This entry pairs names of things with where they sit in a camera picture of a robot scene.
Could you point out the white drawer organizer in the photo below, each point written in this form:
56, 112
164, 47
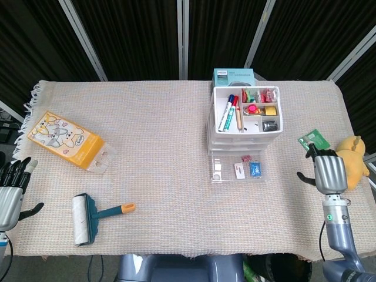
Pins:
229, 89

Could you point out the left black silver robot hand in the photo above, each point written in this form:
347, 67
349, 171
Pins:
8, 205

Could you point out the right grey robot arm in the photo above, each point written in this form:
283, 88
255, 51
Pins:
337, 229

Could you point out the beige woven tablecloth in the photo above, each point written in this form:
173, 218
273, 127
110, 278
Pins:
152, 176

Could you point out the yellow plush toy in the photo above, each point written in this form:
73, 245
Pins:
354, 164

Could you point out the clear middle drawer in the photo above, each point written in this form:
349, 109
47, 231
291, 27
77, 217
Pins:
235, 144

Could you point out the teal lint roller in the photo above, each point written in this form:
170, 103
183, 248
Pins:
80, 218

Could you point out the small red clip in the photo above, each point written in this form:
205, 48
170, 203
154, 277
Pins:
246, 159

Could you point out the grey partition post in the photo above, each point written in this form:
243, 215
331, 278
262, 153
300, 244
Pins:
182, 38
10, 111
352, 55
260, 35
83, 38

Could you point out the clear bottom drawer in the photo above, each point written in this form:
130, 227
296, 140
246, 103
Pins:
226, 173

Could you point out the black binder clips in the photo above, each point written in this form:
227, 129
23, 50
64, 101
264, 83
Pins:
269, 125

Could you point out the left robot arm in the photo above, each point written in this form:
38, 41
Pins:
2, 242

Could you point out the clear top drawer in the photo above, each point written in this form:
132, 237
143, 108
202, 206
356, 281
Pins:
235, 137

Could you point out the grey robot torso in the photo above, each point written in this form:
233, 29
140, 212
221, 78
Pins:
176, 268

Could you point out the pink round tape measure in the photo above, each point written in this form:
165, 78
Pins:
252, 109

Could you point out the yellow cartoon tissue pack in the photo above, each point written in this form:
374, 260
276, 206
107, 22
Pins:
64, 139

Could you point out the wooden pen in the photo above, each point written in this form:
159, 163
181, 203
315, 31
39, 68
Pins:
238, 119

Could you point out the small white red box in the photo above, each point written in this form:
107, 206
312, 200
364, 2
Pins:
239, 171

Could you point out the clear drawer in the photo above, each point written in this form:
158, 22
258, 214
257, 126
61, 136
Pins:
235, 137
226, 173
235, 144

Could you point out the teal cardboard product box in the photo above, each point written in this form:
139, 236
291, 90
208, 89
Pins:
235, 75

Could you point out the blue capped white marker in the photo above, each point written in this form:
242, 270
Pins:
225, 113

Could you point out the green foil packet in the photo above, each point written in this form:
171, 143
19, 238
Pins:
318, 138

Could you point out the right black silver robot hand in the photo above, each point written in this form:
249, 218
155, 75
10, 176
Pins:
330, 173

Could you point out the green plastic bag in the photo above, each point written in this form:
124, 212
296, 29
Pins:
249, 270

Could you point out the red capped green marker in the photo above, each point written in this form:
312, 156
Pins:
231, 117

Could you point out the small blue packet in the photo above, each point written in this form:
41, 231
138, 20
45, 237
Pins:
255, 169

